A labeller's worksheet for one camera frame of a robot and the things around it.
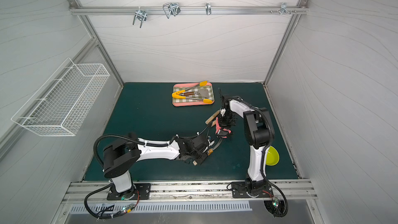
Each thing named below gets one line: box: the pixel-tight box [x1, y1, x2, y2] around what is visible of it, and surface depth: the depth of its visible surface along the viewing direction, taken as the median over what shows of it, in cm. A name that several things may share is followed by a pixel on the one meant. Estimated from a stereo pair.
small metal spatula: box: [183, 88, 210, 98], surface depth 115 cm
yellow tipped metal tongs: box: [172, 80, 213, 104], surface depth 113 cm
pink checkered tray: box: [172, 81, 215, 107], surface depth 113 cm
